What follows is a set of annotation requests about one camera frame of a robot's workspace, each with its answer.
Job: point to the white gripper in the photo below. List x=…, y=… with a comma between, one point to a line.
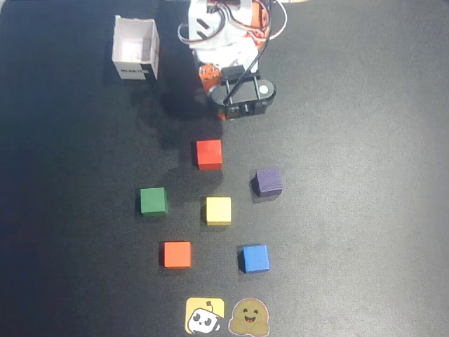
x=210, y=76

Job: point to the purple wooden cube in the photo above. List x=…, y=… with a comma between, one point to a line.
x=268, y=182

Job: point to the red wooden cube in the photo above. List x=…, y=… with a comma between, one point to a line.
x=209, y=154

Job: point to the yellow wooden cube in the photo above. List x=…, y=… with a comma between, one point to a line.
x=218, y=210

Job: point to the green wooden cube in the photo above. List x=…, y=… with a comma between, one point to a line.
x=153, y=201

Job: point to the orange wooden cube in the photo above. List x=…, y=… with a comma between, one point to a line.
x=177, y=254

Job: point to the blue wooden cube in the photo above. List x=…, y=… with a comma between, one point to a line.
x=256, y=258

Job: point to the white open cardboard box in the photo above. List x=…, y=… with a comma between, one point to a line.
x=135, y=45

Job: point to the black table mat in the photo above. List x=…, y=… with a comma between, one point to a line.
x=350, y=175

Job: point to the yellow robot face sticker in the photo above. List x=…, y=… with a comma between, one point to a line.
x=205, y=316

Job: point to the hugging face emoji sticker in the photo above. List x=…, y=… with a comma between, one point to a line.
x=249, y=316

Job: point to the black oval wrist camera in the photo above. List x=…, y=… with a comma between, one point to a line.
x=245, y=93

